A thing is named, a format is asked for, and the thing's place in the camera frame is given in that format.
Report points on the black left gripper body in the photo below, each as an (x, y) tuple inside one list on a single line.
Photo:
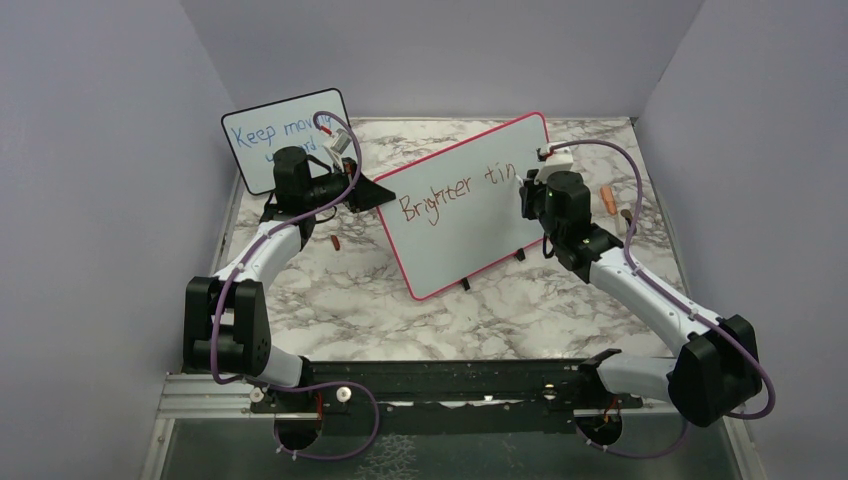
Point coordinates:
[(331, 187)]

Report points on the pink framed whiteboard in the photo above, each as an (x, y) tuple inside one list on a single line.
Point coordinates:
[(457, 211)]

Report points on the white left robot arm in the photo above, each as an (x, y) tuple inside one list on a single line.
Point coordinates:
[(226, 328)]

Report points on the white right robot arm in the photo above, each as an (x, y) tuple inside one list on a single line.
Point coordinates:
[(713, 368)]

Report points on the black framed written whiteboard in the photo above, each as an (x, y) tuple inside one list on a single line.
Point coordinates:
[(255, 134)]

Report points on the orange marker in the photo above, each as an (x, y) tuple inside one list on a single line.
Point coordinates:
[(609, 200)]

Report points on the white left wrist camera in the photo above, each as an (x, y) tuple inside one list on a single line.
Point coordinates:
[(335, 146)]

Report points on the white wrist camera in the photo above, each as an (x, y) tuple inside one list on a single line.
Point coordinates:
[(554, 159), (335, 146)]

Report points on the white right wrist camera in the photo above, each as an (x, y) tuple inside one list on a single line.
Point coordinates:
[(554, 159)]

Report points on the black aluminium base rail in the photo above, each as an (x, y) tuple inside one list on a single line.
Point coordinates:
[(363, 398)]

